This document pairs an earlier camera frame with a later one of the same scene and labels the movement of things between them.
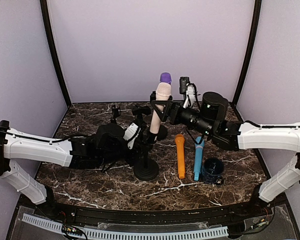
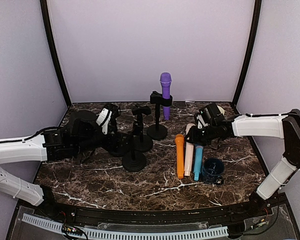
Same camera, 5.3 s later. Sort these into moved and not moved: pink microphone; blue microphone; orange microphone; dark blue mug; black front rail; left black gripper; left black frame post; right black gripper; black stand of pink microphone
Moved: pink microphone; right black gripper; black stand of pink microphone; left black gripper
Not moved: dark blue mug; blue microphone; black front rail; left black frame post; orange microphone
